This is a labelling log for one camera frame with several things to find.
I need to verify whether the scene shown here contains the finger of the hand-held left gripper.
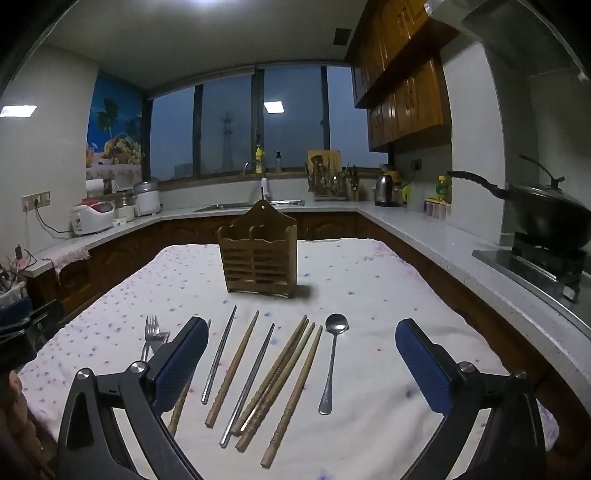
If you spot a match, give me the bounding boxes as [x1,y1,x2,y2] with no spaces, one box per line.
[0,298,64,344]

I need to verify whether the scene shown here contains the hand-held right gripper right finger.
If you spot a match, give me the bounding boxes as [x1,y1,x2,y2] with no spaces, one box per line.
[395,318,548,480]

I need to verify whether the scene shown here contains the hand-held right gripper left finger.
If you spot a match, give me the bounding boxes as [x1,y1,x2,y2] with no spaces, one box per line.
[55,317,209,480]

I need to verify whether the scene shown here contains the wooden utensil holder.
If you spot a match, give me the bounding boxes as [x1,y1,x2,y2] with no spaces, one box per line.
[218,199,298,300]

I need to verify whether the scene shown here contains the person's left hand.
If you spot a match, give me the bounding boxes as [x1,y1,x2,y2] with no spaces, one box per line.
[7,369,51,462]

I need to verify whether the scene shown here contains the metal chopstick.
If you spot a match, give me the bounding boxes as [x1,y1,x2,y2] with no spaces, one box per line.
[219,323,276,448]
[201,305,238,405]

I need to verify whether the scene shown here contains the white basket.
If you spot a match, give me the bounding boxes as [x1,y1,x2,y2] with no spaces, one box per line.
[0,244,38,308]

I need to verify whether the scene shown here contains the pink lace cloth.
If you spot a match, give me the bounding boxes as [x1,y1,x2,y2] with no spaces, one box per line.
[48,242,92,274]

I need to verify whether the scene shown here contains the white floral tablecloth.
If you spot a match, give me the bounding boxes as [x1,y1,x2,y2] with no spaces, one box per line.
[16,237,560,480]

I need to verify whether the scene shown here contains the metal spoon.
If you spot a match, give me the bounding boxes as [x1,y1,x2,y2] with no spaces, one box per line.
[318,313,350,415]

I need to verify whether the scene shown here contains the white and red rice cooker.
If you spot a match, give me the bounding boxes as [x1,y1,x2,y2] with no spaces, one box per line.
[69,200,116,237]

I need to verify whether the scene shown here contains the wooden lower cabinets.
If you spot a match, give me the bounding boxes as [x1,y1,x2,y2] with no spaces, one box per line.
[28,210,580,446]

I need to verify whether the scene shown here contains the wooden cabinets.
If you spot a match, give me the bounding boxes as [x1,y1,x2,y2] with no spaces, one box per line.
[345,0,460,152]
[28,210,580,446]

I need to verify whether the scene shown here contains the small white pot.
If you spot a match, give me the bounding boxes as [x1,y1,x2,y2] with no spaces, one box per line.
[114,191,138,220]

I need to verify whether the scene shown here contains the white kitchen countertop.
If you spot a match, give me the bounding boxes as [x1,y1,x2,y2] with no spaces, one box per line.
[21,202,591,418]

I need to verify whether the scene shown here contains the gas stove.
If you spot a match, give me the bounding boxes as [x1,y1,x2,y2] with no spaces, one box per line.
[472,231,591,306]

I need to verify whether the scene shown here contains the spice jar rack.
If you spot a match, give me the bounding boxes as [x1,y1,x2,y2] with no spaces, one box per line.
[425,198,452,222]

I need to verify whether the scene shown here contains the white and silver rice cooker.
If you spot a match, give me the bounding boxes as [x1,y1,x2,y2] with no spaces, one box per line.
[132,179,163,217]

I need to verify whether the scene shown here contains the steel kitchen sink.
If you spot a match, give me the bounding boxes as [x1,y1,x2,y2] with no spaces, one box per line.
[193,199,306,213]

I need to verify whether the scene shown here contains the white plastic pitcher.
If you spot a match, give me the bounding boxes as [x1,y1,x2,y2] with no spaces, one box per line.
[406,181,426,214]

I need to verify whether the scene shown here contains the steel electric kettle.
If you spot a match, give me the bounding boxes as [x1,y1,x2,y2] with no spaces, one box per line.
[373,174,402,208]

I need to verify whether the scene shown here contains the knife block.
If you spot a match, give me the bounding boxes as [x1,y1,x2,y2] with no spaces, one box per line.
[347,165,364,202]

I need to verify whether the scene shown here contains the black wok with lid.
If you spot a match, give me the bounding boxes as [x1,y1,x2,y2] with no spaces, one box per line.
[447,154,591,254]

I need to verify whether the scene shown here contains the kitchen utensil rack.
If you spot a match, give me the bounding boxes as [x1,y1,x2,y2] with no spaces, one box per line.
[304,157,350,202]

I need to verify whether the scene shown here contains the wooden cutting board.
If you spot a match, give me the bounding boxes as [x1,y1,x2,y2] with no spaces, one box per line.
[307,150,342,180]

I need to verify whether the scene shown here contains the kitchen window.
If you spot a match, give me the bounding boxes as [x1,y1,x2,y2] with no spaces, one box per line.
[142,65,391,183]

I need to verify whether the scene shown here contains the wooden upper cabinets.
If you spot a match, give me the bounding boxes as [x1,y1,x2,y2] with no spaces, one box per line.
[345,0,460,152]

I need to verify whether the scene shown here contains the black power cable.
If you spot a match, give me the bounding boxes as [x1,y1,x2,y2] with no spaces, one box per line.
[34,202,75,237]

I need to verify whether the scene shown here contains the white wall socket strip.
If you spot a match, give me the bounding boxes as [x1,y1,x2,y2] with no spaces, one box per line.
[21,191,51,212]

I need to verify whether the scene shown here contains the tropical fruit wall poster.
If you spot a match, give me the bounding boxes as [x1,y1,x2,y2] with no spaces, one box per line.
[86,73,146,182]

